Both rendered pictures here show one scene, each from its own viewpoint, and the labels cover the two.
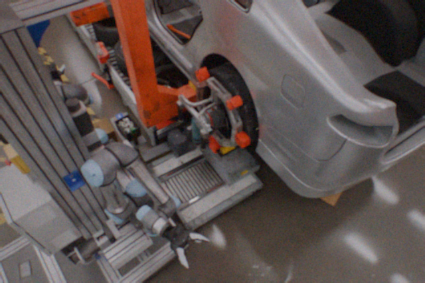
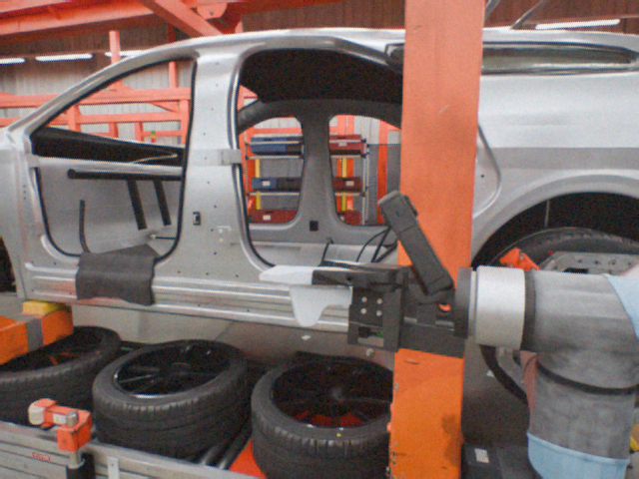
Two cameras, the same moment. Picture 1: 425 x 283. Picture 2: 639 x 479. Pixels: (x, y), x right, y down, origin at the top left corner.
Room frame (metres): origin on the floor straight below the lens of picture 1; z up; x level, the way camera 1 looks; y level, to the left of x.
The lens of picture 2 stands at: (1.33, 1.38, 1.33)
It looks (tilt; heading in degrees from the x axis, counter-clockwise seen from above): 8 degrees down; 320
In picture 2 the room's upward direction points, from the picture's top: straight up
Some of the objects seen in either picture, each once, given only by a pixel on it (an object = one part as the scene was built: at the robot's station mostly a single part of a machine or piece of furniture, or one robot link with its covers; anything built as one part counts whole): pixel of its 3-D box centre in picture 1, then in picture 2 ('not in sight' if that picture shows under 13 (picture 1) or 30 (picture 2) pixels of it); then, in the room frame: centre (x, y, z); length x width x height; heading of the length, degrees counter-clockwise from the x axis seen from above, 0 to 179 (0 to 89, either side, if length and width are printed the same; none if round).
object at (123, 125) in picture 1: (127, 127); not in sight; (1.76, 0.75, 0.51); 0.20 x 0.14 x 0.13; 42
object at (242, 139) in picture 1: (242, 139); not in sight; (1.39, -0.22, 0.85); 0.09 x 0.08 x 0.07; 35
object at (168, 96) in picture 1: (182, 92); not in sight; (2.05, 0.28, 0.69); 0.52 x 0.17 x 0.35; 125
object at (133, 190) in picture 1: (137, 192); not in sight; (0.86, 0.43, 0.98); 0.13 x 0.12 x 0.14; 145
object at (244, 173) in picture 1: (229, 157); not in sight; (1.74, -0.17, 0.13); 0.50 x 0.36 x 0.10; 35
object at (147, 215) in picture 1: (149, 217); not in sight; (0.60, 0.29, 1.21); 0.11 x 0.08 x 0.09; 55
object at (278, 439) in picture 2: (175, 91); (331, 415); (2.39, 0.40, 0.39); 0.66 x 0.66 x 0.24
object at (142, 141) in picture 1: (127, 131); not in sight; (1.79, 0.77, 0.44); 0.43 x 0.17 x 0.03; 35
